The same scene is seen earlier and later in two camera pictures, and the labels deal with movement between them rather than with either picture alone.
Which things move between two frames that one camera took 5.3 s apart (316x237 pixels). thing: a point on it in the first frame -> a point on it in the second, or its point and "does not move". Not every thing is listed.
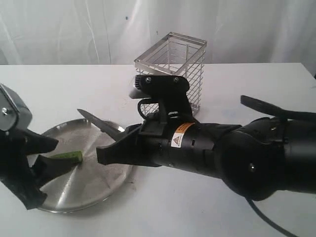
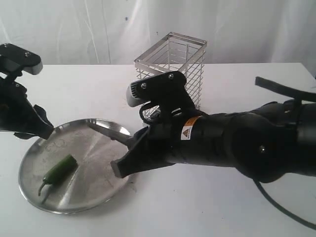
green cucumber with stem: [76, 155] -> [61, 170]
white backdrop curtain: [62, 32] does not move
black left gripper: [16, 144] -> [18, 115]
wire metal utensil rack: [178, 55] does not move
